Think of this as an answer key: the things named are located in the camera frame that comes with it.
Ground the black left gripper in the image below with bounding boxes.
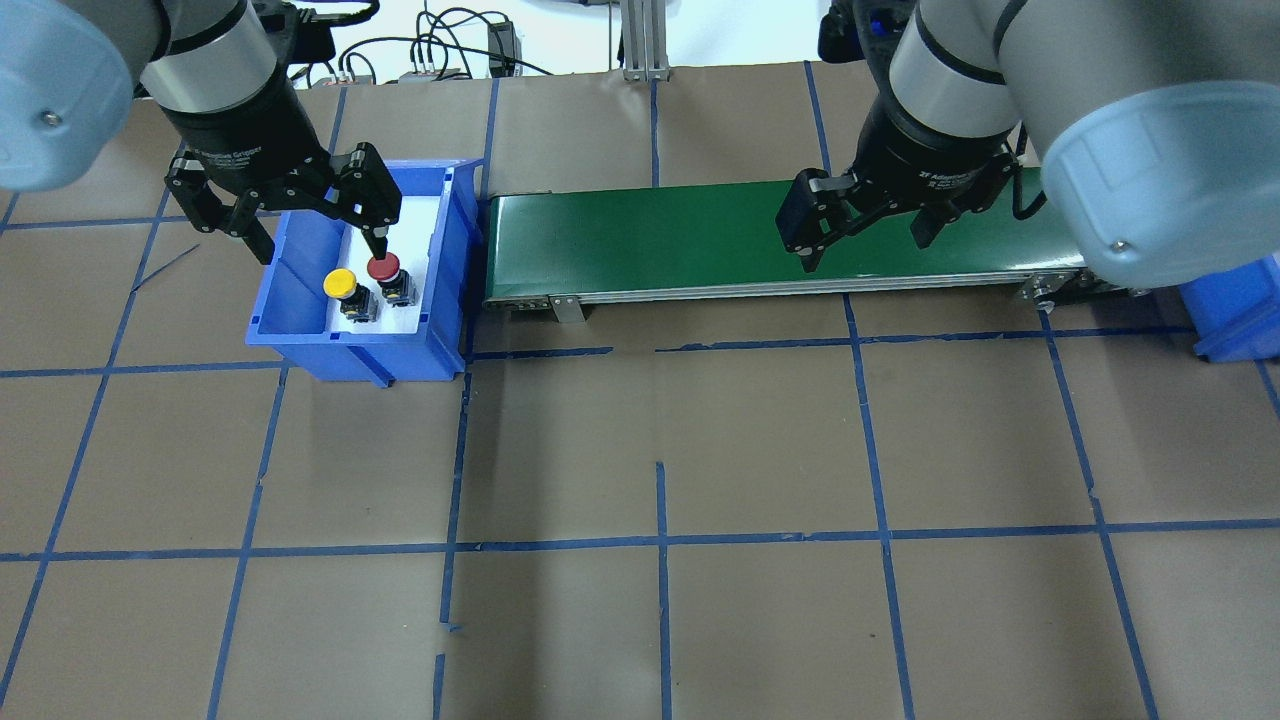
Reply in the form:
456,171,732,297
161,78,403,266

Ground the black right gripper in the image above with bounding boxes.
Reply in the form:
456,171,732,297
777,95,1018,273

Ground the yellow push button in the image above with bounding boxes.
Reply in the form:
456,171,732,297
323,268,379,324

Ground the red push button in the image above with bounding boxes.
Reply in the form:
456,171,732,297
366,251,417,307

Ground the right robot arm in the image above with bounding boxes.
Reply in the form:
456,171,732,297
776,1,1279,288

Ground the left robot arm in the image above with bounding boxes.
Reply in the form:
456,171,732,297
1,1,403,264

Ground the blue left plastic bin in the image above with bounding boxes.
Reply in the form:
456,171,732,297
244,158,483,387

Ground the blue plastic bin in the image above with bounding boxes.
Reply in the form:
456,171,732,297
1179,254,1279,363
244,158,483,387

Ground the white foam pad left bin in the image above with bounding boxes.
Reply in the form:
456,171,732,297
326,196,442,334

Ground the black power adapter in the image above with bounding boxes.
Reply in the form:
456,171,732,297
486,20,521,78

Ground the green conveyor belt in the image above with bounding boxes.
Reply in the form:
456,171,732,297
481,181,1144,315

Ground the blue right plastic bin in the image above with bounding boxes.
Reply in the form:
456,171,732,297
1179,254,1279,363

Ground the black cable bundle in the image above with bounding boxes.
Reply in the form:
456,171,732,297
280,0,556,88

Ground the aluminium profile post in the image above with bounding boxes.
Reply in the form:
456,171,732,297
618,1,671,82

